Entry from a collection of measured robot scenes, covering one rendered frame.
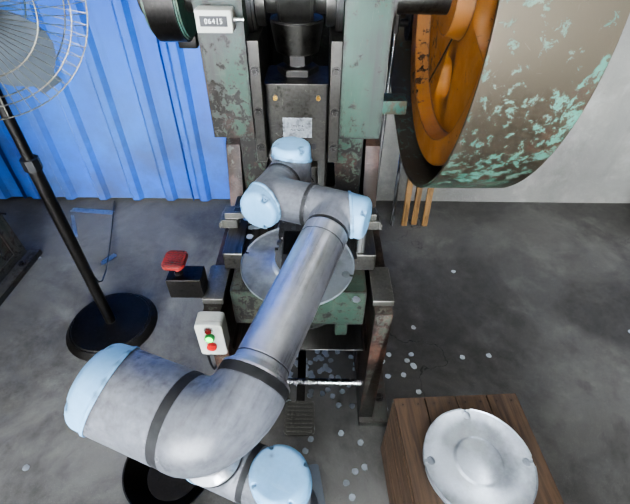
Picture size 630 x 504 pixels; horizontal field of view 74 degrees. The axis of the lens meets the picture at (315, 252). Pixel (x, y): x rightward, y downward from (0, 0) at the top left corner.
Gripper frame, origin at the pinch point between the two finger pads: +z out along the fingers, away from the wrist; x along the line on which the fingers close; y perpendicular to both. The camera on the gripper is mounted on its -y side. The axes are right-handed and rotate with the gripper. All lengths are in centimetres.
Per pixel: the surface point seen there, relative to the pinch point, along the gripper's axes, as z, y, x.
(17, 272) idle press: 76, 79, 146
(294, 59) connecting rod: -41, 32, 1
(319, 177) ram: -13.1, 26.3, -5.6
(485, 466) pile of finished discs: 42, -25, -50
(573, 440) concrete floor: 80, -2, -99
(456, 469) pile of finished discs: 43, -26, -42
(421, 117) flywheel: -24, 40, -33
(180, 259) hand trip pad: 3.3, 11.3, 31.3
